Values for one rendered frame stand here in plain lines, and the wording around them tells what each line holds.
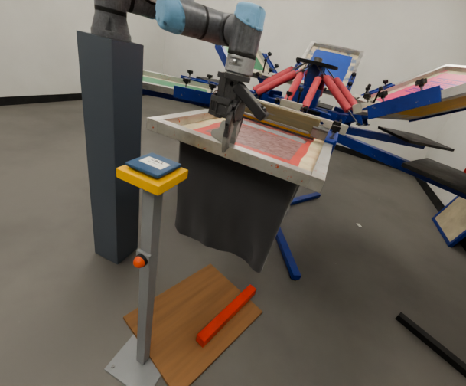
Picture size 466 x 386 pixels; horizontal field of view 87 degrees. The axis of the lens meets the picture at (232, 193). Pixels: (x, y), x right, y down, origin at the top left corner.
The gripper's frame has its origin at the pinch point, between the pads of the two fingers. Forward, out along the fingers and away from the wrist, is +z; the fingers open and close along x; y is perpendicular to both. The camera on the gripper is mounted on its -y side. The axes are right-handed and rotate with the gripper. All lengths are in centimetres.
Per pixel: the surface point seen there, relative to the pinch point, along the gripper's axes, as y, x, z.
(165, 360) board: 3, 13, 99
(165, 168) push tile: 8.2, 19.7, 4.1
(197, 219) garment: 9.9, -8.9, 36.4
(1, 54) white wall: 380, -147, 34
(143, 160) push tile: 14.8, 20.1, 4.1
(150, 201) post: 11.3, 20.7, 14.9
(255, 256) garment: -17.3, -9.0, 41.7
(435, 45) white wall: -128, -468, -112
